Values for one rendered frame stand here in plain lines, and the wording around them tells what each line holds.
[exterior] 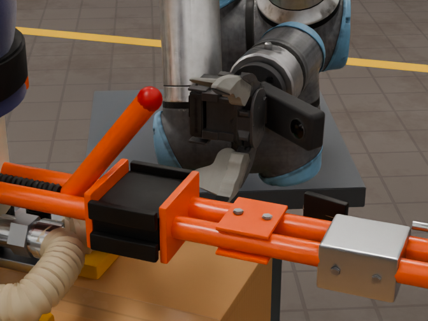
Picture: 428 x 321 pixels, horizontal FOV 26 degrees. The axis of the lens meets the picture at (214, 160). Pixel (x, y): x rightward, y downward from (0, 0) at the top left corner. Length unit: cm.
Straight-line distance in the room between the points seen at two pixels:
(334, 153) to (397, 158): 177
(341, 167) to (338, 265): 91
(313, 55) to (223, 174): 26
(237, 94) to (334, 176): 69
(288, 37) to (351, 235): 47
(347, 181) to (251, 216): 83
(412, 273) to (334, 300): 188
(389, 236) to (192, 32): 55
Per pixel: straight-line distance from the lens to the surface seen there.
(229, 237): 84
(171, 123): 131
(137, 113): 84
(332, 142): 182
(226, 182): 106
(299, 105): 108
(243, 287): 101
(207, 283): 101
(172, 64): 130
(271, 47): 119
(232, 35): 169
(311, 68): 124
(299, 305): 265
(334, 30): 168
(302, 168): 129
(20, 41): 95
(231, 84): 100
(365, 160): 350
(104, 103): 200
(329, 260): 81
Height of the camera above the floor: 150
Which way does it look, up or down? 26 degrees down
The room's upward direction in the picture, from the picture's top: straight up
